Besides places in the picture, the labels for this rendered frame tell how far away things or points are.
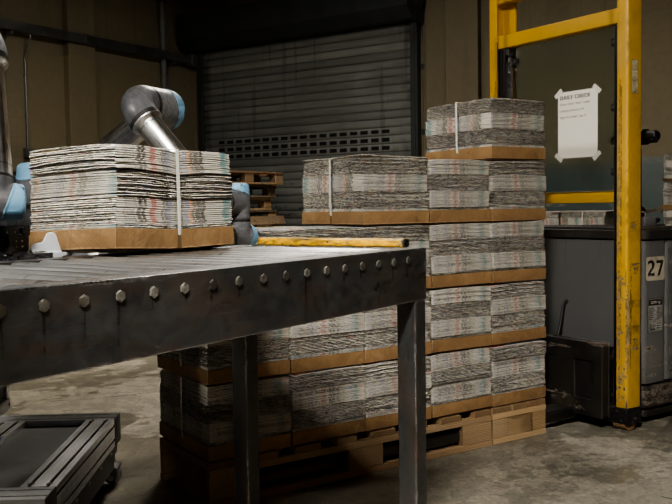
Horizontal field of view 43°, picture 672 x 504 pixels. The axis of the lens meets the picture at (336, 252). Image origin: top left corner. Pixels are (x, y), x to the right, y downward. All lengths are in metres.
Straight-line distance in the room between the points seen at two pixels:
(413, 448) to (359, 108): 8.70
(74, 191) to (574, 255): 2.44
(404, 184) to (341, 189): 0.22
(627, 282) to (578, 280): 0.39
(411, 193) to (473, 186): 0.29
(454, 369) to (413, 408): 1.15
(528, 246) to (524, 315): 0.26
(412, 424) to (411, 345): 0.18
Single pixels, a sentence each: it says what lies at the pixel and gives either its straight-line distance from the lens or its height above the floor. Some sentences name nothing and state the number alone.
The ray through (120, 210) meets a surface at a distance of 1.88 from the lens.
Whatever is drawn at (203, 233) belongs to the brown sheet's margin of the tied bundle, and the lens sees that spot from 2.05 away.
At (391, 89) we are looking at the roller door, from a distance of 10.35.
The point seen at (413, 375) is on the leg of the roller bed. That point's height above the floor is 0.51.
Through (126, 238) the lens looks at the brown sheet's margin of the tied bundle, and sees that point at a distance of 1.88.
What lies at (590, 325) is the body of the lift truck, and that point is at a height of 0.38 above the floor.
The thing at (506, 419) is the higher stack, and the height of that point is 0.09.
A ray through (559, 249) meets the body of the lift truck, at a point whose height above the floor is 0.70.
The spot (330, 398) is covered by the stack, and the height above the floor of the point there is 0.28.
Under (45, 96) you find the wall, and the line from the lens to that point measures 10.61.
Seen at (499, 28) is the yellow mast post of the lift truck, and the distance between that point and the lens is 4.11.
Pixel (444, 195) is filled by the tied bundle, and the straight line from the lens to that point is 3.07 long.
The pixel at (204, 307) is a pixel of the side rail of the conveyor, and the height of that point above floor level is 0.74.
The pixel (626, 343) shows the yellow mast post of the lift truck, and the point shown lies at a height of 0.35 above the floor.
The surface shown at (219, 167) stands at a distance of 2.11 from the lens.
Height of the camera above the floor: 0.90
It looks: 3 degrees down
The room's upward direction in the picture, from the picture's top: 1 degrees counter-clockwise
